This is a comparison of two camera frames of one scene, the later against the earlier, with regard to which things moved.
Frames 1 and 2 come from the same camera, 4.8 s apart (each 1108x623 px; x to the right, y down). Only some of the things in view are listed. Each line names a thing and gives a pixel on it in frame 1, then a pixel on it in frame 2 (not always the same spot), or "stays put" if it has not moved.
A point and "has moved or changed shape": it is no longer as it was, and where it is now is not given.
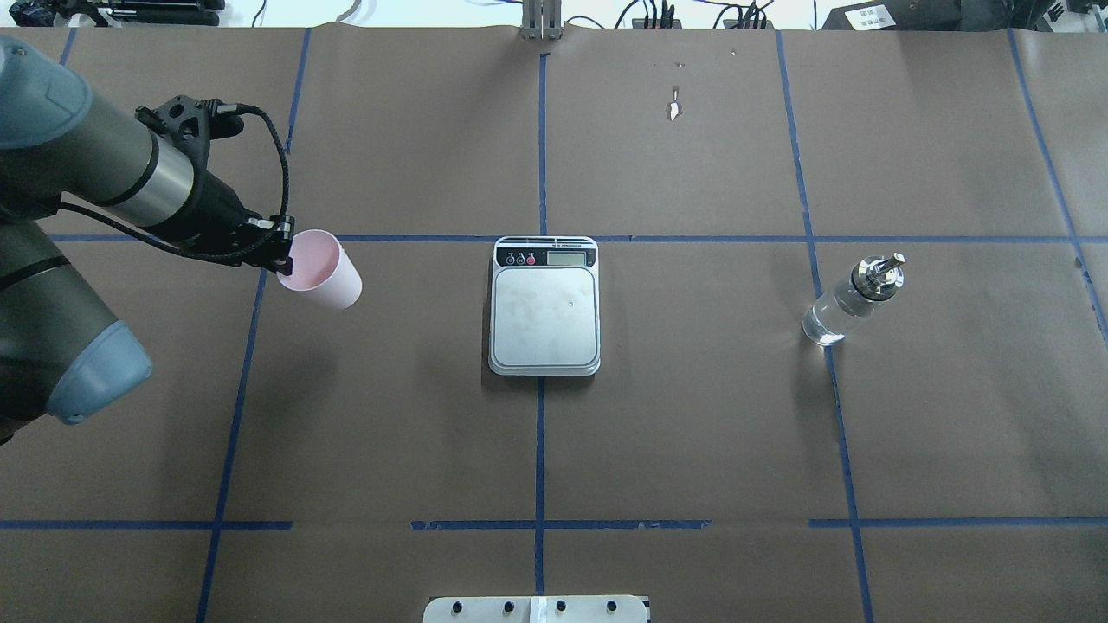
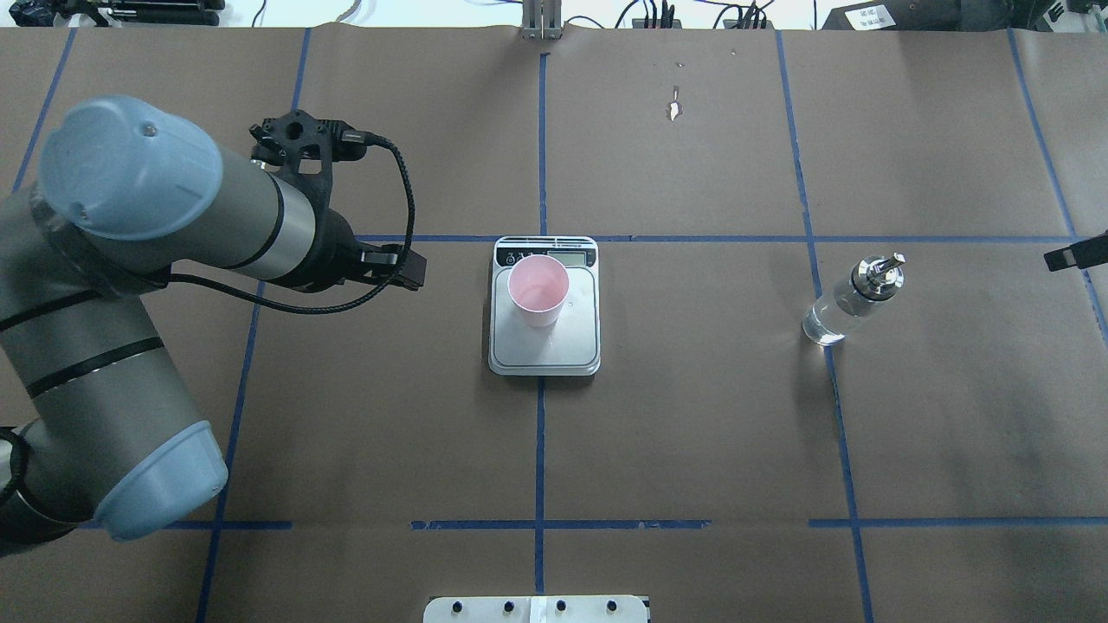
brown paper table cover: (287, 464) stays put
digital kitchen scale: (544, 306) stays put
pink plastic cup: (322, 271) has moved or changed shape
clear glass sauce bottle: (834, 313) stays put
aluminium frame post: (541, 21) stays put
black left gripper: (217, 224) → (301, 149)
